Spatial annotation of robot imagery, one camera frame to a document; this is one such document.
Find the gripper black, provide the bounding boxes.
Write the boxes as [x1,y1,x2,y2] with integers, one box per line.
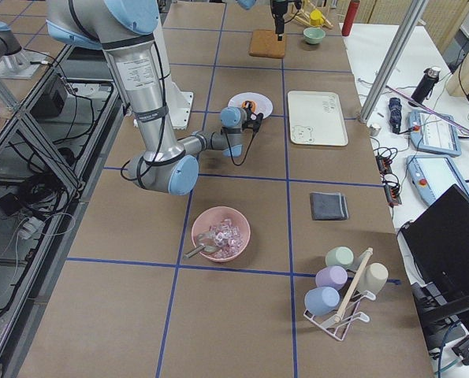
[241,100,265,133]
[270,0,288,41]

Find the white round plate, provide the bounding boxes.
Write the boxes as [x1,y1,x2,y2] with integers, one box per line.
[228,92,273,119]

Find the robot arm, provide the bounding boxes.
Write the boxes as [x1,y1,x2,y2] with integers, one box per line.
[235,0,292,42]
[47,1,263,195]

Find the cream bear print tray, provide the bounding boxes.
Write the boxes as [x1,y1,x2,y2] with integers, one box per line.
[287,91,348,146]

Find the wooden cutting board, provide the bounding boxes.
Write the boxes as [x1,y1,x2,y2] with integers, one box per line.
[248,29,286,59]

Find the wooden mug rack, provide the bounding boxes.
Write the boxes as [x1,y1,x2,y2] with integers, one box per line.
[291,1,334,30]

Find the green bowl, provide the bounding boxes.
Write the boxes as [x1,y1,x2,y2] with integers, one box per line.
[303,27,326,45]

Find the yellow cup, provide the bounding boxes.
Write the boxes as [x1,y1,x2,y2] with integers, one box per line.
[309,9,325,28]

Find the red bottle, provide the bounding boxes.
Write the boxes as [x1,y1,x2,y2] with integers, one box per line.
[341,0,360,37]

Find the pink bowl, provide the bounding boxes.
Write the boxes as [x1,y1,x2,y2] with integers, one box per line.
[191,206,251,262]

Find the folded grey cloth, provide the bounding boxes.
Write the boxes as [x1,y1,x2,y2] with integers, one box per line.
[310,192,349,221]

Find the clear ice cubes in bowl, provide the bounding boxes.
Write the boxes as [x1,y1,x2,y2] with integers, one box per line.
[210,219,244,259]

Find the folded dark blue umbrella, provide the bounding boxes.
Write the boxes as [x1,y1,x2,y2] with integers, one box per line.
[389,97,402,134]

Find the metal scoop in bowl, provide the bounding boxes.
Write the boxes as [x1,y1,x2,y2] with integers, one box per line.
[184,232,219,259]

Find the black thermos bottle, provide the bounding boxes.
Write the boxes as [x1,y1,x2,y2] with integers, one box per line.
[409,66,441,106]

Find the green cup on rack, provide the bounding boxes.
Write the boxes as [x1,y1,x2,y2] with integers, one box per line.
[325,246,354,269]

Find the far teach pendant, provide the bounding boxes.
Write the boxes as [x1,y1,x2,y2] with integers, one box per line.
[408,110,462,157]

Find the teach pendant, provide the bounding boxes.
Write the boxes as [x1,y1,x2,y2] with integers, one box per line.
[408,110,462,157]
[406,154,469,206]

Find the lilac cup on rack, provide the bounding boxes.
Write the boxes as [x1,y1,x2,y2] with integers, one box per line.
[315,265,348,291]

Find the near teach pendant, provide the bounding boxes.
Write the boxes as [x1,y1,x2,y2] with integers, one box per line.
[406,154,469,206]

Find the blue cup on rack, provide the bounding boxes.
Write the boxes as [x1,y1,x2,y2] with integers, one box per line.
[304,287,340,316]

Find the beige cup on rack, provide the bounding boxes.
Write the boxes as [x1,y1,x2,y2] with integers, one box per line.
[363,262,389,295]

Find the black laptop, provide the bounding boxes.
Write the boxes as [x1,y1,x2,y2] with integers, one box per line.
[402,184,469,331]

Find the aluminium frame post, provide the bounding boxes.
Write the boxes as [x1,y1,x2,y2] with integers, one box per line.
[359,0,429,124]

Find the white wire cup rack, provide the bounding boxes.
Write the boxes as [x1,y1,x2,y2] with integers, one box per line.
[303,267,377,341]

